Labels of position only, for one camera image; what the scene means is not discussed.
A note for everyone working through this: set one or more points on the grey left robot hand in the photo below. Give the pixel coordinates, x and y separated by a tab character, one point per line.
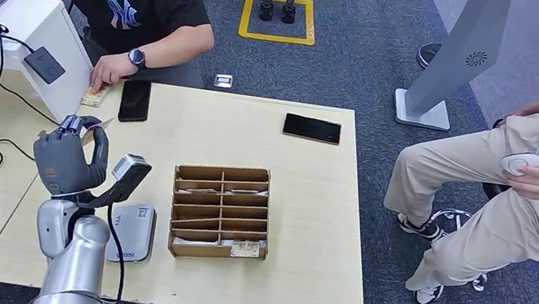
65	164

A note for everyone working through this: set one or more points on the stack of printed cards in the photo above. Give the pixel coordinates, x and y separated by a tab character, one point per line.
95	97

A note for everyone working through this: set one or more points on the round white black controller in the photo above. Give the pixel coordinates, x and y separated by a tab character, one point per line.
516	160

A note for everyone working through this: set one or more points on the white card reader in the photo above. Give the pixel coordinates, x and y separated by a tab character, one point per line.
131	234

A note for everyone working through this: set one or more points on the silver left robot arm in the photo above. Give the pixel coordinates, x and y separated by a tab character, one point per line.
75	260

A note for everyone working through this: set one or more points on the person's left forearm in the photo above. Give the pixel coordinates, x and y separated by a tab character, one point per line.
178	48

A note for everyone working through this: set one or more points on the small black card reader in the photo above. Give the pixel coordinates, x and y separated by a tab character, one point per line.
44	65

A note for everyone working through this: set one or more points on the white key card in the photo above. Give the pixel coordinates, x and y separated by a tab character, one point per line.
195	190
248	192

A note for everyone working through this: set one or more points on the pale printed card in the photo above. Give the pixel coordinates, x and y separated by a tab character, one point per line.
193	242

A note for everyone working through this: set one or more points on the brown cardboard card organizer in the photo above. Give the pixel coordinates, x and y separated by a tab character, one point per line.
212	256

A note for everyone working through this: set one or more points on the black wristwatch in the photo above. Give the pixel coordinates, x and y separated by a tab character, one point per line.
137	57

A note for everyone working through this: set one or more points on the black smartphone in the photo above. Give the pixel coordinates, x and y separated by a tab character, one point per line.
135	101
312	129

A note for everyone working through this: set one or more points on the chrome stool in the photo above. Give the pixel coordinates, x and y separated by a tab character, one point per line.
493	192

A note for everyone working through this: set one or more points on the white desk riser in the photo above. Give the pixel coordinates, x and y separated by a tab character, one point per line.
40	18

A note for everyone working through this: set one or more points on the silver floor socket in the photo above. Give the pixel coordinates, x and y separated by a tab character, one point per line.
223	81

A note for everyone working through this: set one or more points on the grey floor stand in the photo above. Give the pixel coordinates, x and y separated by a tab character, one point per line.
462	57

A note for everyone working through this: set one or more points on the yellow floor tape square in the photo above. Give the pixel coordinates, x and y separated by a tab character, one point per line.
275	38

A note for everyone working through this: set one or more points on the black round base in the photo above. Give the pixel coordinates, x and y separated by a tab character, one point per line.
426	54

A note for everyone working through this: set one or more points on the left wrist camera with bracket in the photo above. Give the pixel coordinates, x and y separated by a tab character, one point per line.
127	168

